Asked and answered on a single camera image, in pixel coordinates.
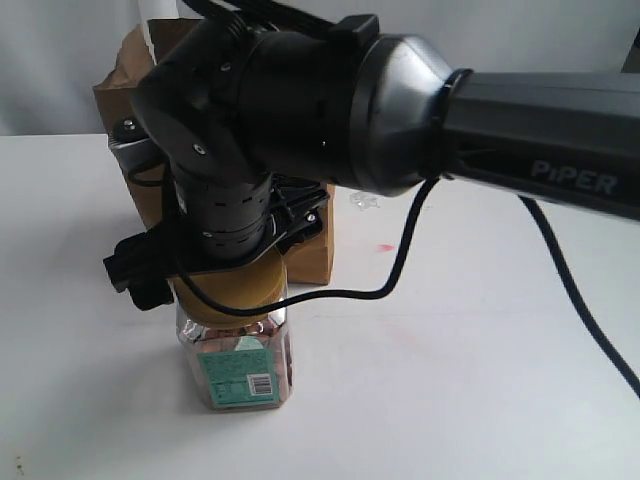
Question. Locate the clear jar with gold lid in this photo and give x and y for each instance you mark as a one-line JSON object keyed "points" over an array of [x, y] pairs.
{"points": [[238, 363]]}

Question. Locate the clear plastic scrap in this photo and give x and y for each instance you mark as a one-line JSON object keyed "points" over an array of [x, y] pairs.
{"points": [[364, 200]]}

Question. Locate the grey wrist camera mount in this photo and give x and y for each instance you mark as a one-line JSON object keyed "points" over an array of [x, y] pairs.
{"points": [[132, 147]]}

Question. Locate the brown paper bag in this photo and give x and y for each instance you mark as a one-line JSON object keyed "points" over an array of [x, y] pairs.
{"points": [[309, 262]]}

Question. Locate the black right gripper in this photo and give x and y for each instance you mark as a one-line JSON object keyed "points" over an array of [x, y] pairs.
{"points": [[223, 232]]}

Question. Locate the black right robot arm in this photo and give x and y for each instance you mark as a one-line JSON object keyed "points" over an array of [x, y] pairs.
{"points": [[253, 123]]}

